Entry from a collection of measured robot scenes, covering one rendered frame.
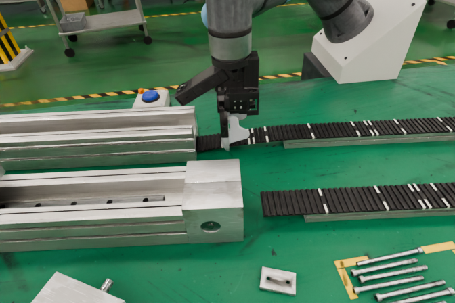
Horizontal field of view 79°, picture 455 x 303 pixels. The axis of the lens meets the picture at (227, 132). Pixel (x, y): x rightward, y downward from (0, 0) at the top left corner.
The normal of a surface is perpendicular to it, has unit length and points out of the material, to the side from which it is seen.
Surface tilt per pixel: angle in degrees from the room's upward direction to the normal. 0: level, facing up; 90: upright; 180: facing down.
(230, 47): 89
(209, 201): 0
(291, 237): 0
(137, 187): 90
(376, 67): 90
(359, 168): 0
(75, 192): 90
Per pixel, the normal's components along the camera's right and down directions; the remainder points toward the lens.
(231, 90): -0.04, -0.77
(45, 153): 0.03, 0.63
